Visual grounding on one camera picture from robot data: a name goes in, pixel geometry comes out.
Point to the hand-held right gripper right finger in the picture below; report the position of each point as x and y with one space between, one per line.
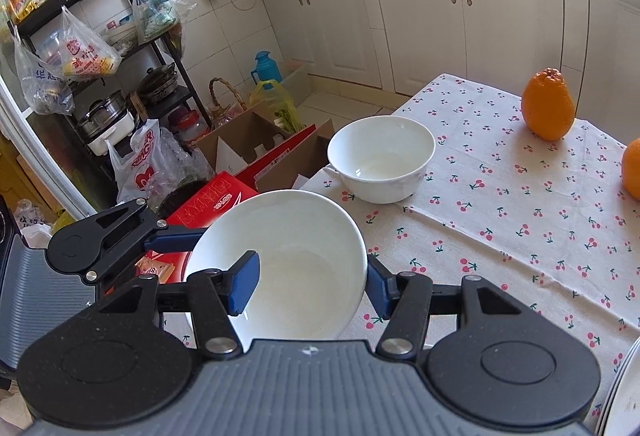
377 288

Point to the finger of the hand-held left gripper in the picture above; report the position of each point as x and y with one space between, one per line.
172 238

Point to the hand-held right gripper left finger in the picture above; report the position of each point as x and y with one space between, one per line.
245 286

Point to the white bowl pink flower print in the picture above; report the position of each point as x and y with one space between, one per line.
380 181
300 276

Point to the large white fruit-print plate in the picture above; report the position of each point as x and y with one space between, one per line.
601 408

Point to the orange printed box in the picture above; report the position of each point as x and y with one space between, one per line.
157 268

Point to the red cardboard box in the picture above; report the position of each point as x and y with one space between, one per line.
220 196

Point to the white plastic bag red print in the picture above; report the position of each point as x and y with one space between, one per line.
140 160

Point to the red-lid plastic jar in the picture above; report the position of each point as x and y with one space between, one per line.
187 128

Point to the white electric cooker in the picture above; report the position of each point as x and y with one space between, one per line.
115 135

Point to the wicker basket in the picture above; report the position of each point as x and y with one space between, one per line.
227 113

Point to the cherry print tablecloth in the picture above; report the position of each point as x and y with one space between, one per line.
500 226

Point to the stainless steel pot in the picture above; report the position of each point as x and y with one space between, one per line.
102 113

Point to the brown cardboard box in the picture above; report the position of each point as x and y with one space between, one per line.
310 150

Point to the black wok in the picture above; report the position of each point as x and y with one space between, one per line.
157 83

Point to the black metal shelf rack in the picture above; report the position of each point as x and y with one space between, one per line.
186 80

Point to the clear plastic bag blue print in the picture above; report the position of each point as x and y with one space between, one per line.
42 85

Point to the blue thermos jug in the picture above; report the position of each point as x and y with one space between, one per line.
267 70

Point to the plastic bag red yellow print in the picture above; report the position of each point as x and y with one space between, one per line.
82 48

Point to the orange without leaves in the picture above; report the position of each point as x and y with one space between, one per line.
547 105

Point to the white kitchen cabinets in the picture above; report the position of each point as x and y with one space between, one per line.
410 25

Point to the orange with green leaves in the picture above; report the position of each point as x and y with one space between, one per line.
632 170

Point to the white door frame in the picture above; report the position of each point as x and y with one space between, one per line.
45 145

